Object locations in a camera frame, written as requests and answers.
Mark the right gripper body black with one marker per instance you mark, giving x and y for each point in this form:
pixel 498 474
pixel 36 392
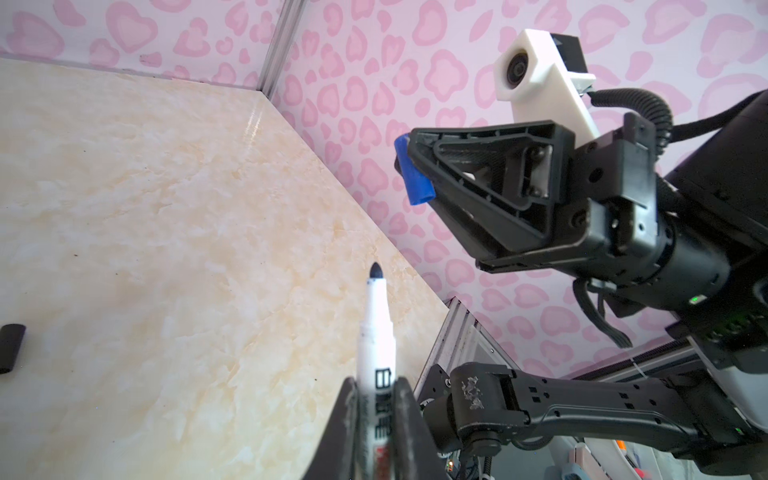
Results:
pixel 611 231

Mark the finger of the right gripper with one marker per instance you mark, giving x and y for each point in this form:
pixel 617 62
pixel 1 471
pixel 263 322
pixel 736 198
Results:
pixel 496 187

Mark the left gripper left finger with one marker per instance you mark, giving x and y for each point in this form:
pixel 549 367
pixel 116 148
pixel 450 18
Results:
pixel 334 457

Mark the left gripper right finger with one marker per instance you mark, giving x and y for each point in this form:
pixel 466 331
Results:
pixel 416 456

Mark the blue pen cap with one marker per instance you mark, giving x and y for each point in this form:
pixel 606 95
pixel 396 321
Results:
pixel 419 188

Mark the white marker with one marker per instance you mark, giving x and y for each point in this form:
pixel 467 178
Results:
pixel 375 377

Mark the black pen cap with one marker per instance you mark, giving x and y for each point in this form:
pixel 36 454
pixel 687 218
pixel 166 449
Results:
pixel 11 338

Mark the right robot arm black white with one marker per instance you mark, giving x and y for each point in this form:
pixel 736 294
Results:
pixel 713 176

